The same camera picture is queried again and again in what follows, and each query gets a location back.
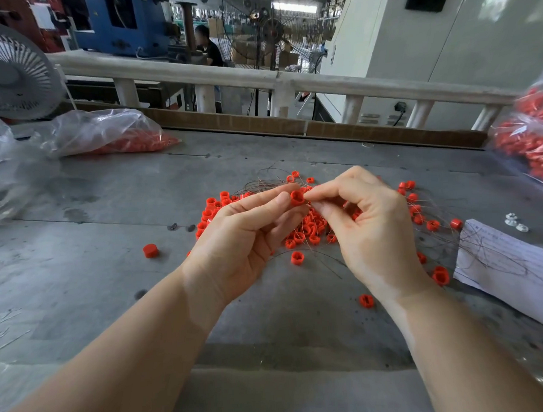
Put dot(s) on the pile of red plastic rings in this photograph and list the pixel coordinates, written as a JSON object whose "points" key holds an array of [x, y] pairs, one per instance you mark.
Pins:
{"points": [[310, 229]]}

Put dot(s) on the person's right hand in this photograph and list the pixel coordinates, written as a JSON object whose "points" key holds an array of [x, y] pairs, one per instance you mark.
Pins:
{"points": [[376, 235]]}

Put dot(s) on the blue industrial machine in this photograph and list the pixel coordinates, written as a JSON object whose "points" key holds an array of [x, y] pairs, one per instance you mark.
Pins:
{"points": [[136, 28]]}

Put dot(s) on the white paper sheet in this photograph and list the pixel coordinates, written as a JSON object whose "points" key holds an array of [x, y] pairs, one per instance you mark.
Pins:
{"points": [[514, 276]]}

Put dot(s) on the person's left forearm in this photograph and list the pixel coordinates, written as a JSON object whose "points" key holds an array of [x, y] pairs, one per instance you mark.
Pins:
{"points": [[99, 373]]}

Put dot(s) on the brown wooden board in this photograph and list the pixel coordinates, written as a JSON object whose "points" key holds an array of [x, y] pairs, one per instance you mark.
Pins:
{"points": [[254, 122]]}

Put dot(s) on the person's left hand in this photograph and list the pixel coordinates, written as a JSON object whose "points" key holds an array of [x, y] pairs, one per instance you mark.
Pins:
{"points": [[229, 255]]}

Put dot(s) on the black pedestal fan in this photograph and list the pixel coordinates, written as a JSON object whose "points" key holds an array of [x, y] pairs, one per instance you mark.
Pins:
{"points": [[271, 33]]}

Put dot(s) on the large grey machine cabinet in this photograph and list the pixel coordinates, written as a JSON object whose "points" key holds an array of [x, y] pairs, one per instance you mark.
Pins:
{"points": [[489, 39]]}

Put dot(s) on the white metal railing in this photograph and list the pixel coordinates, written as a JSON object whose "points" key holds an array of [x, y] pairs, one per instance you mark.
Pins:
{"points": [[205, 73]]}

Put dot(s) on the large clear bag red pieces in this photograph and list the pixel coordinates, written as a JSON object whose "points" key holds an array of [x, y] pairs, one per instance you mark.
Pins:
{"points": [[529, 138]]}

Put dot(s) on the clear bag with red pieces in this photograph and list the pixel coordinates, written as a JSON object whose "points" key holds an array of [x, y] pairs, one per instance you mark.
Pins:
{"points": [[102, 130]]}

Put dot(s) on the red industrial machine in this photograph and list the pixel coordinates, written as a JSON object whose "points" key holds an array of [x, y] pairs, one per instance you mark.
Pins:
{"points": [[10, 15]]}

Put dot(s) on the small clear plastic piece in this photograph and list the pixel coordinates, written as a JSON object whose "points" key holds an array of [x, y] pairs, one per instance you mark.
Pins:
{"points": [[522, 228], [511, 218]]}

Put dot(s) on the white desk fan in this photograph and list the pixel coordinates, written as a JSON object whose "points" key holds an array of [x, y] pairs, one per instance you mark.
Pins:
{"points": [[14, 71]]}

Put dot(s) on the person's right forearm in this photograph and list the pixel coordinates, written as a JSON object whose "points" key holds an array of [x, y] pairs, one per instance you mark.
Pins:
{"points": [[471, 352]]}

